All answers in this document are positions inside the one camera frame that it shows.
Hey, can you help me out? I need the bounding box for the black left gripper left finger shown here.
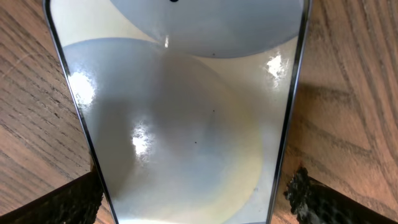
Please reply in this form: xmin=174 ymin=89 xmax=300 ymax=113
xmin=1 ymin=172 xmax=103 ymax=224

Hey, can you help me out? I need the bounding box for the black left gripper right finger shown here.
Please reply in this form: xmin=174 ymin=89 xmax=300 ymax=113
xmin=284 ymin=167 xmax=397 ymax=224

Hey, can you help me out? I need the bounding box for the smartphone with light blue screen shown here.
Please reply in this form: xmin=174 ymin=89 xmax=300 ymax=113
xmin=43 ymin=0 xmax=312 ymax=223

